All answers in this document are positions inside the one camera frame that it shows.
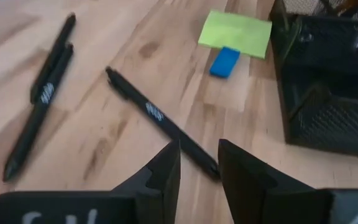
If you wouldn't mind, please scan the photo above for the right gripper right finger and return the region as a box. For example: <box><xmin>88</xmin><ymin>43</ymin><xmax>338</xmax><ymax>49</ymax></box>
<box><xmin>218</xmin><ymin>138</ymin><xmax>338</xmax><ymax>224</ymax></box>

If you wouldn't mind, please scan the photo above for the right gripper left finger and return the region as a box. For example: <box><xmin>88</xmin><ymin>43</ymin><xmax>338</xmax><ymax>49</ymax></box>
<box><xmin>109</xmin><ymin>139</ymin><xmax>181</xmax><ymax>224</ymax></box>

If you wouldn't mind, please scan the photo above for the black scale pen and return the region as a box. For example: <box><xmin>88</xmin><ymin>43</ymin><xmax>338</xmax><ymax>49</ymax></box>
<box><xmin>1</xmin><ymin>43</ymin><xmax>75</xmax><ymax>184</ymax></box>
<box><xmin>105</xmin><ymin>66</ymin><xmax>223</xmax><ymax>182</ymax></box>
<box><xmin>29</xmin><ymin>12</ymin><xmax>77</xmax><ymax>105</ymax></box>

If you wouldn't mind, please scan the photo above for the blue eraser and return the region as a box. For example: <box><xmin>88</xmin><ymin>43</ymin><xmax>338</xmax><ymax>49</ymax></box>
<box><xmin>209</xmin><ymin>46</ymin><xmax>241</xmax><ymax>79</ymax></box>

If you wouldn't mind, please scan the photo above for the green sticky note pad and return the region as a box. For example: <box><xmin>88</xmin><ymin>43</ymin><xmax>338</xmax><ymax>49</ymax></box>
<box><xmin>197</xmin><ymin>9</ymin><xmax>273</xmax><ymax>60</ymax></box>

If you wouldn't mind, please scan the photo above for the black mesh desk organizer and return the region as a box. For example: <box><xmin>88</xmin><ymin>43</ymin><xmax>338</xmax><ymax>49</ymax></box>
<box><xmin>268</xmin><ymin>0</ymin><xmax>358</xmax><ymax>161</ymax></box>

